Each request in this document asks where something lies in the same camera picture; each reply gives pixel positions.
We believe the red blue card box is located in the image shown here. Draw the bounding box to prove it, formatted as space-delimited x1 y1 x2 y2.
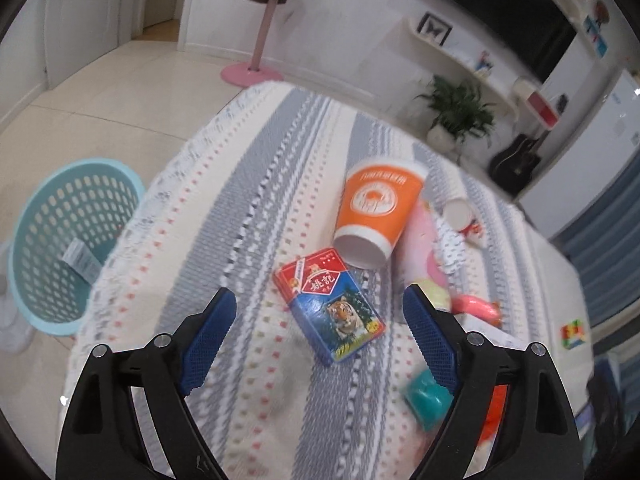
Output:
272 248 385 366

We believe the orange paper cup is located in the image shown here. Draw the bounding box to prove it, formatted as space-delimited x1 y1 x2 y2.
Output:
333 156 428 270

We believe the colourful toy block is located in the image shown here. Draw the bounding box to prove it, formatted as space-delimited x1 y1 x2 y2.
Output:
561 318 587 350

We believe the teal plastic toy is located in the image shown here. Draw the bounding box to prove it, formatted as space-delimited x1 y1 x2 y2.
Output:
404 368 454 431

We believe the white paper in basket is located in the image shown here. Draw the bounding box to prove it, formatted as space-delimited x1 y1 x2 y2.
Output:
61 237 102 285

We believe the light blue plastic basket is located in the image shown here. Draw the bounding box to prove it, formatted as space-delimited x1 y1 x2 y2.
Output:
8 158 144 336

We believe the pink plush toy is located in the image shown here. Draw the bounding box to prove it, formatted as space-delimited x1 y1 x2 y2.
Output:
394 198 501 327

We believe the small white paper cup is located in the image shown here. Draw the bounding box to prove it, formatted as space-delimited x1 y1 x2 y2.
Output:
442 188 475 234

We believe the black guitar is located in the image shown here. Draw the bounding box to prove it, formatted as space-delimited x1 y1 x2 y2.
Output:
488 130 551 197

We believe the striped knitted table cloth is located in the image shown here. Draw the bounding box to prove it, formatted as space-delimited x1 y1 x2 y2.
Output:
66 82 592 479

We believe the potted green plant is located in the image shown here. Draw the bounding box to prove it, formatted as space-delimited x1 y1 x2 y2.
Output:
416 75 495 154

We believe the pink coat stand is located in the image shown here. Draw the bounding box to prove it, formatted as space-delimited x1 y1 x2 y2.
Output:
220 0 283 88

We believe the white door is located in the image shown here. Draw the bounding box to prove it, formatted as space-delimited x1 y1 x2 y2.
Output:
44 0 120 89

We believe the framed butterfly picture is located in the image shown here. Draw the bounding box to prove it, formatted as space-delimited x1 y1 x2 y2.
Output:
416 12 452 46

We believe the black television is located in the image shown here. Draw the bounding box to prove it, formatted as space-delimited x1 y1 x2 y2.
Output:
450 0 576 82

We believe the curved white wall shelf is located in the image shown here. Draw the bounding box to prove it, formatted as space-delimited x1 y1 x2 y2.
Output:
401 18 520 122

